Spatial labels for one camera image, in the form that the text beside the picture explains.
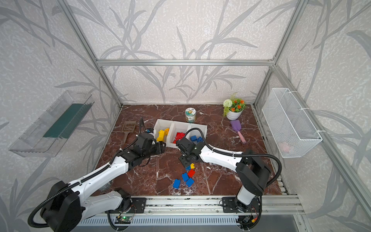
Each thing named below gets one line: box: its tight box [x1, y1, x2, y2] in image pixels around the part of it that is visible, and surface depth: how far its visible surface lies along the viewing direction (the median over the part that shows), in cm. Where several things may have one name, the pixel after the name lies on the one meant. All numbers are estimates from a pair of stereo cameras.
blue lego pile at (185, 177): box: [181, 172, 189, 182], surface depth 84 cm
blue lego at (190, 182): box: [185, 177, 195, 188], surface depth 82 cm
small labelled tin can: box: [185, 107, 197, 124], surface depth 107 cm
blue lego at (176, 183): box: [172, 178, 181, 189], surface depth 82 cm
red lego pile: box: [187, 169, 196, 178], surface depth 86 cm
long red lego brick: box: [174, 131, 186, 141], surface depth 100 cm
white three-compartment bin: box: [153, 118, 208, 148], surface depth 101 cm
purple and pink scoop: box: [230, 119, 247, 145], surface depth 107 cm
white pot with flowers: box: [222, 92, 246, 121], surface depth 104 cm
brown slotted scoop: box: [121, 120, 137, 145], surface depth 107 cm
